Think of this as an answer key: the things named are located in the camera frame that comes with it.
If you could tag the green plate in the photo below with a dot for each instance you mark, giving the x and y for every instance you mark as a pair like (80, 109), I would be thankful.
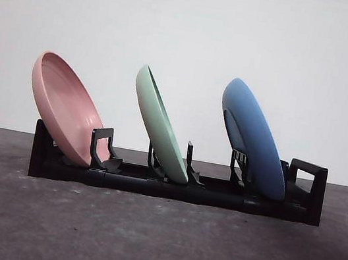
(158, 124)

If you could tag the blue plate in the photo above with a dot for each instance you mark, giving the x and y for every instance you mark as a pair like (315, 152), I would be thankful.
(260, 134)

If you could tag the pink plate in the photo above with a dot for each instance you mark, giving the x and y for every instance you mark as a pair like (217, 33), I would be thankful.
(65, 102)

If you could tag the black dish rack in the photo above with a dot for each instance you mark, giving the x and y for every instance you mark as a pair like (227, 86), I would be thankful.
(315, 193)

